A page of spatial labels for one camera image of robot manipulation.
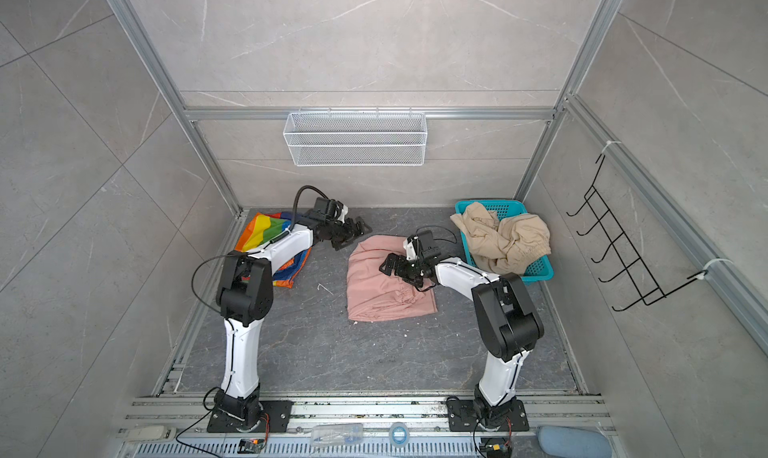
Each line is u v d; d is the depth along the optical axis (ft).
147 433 2.25
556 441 2.25
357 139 3.29
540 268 3.09
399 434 2.34
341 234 2.88
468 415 2.39
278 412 2.41
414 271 2.64
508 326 1.59
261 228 3.60
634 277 2.03
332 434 2.30
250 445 2.33
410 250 2.88
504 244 3.38
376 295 3.05
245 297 1.86
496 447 2.30
